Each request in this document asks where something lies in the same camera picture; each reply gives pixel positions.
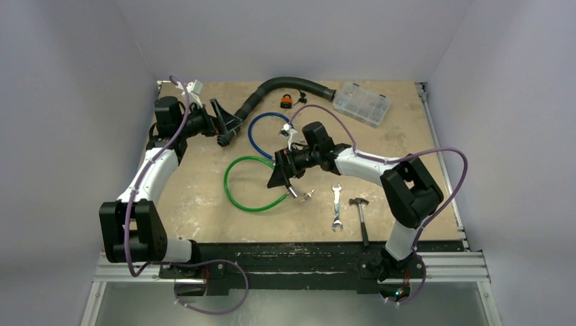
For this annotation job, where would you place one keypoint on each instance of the clear plastic organizer box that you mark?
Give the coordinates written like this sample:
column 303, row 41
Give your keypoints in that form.
column 361, row 104

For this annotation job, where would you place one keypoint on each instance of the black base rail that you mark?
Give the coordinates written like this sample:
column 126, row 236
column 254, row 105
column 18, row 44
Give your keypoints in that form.
column 334, row 266

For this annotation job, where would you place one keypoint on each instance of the orange black padlock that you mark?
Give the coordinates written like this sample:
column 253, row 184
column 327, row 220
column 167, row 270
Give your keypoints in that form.
column 286, row 102

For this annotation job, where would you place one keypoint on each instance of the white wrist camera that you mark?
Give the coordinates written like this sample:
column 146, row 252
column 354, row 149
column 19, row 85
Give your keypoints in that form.
column 193, row 90
column 289, row 132

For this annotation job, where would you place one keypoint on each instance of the silver open-end wrench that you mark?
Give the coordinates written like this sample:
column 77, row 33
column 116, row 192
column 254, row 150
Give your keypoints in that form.
column 336, row 222

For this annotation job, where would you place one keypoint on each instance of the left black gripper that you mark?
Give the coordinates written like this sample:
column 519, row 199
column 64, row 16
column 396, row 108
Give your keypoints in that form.
column 229, row 121

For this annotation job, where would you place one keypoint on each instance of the small black hammer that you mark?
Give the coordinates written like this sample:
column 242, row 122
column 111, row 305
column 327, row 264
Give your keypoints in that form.
column 360, row 203

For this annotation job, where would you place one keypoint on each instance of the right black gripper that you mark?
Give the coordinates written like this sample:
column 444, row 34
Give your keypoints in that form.
column 289, row 163

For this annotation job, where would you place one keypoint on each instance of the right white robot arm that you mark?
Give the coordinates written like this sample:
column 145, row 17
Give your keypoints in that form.
column 411, row 191

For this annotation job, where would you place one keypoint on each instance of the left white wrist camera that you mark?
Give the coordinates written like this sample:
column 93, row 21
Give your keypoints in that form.
column 193, row 90

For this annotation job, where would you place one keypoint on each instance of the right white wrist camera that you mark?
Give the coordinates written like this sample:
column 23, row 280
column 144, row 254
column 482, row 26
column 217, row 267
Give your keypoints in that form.
column 289, row 132

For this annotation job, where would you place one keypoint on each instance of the black key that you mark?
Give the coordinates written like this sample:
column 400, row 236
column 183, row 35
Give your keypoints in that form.
column 302, row 98

